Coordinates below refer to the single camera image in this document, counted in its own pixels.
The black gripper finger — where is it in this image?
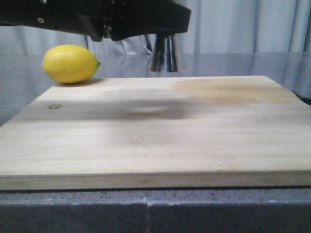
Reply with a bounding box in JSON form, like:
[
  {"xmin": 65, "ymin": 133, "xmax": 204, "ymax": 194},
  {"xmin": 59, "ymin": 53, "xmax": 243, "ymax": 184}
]
[{"xmin": 104, "ymin": 0, "xmax": 191, "ymax": 41}]

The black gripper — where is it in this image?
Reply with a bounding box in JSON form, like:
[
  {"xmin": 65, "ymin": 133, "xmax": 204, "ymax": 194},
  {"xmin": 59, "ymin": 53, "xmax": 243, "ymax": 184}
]
[{"xmin": 0, "ymin": 0, "xmax": 107, "ymax": 42}]

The steel double jigger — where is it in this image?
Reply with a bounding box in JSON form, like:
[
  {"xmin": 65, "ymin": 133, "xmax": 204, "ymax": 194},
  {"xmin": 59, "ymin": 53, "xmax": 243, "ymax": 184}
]
[{"xmin": 145, "ymin": 34, "xmax": 187, "ymax": 73}]

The yellow lemon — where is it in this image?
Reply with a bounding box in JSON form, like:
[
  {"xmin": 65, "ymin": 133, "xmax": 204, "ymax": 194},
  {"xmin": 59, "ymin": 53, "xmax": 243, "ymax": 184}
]
[{"xmin": 41, "ymin": 45, "xmax": 100, "ymax": 83}]

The grey curtain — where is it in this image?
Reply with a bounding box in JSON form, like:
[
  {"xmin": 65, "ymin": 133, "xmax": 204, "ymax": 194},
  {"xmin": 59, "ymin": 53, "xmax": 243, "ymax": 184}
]
[{"xmin": 0, "ymin": 0, "xmax": 311, "ymax": 55}]

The bamboo cutting board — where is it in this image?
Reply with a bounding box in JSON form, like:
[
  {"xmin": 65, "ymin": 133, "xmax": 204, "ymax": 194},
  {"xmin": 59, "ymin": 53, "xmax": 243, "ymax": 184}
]
[{"xmin": 0, "ymin": 76, "xmax": 311, "ymax": 190}]

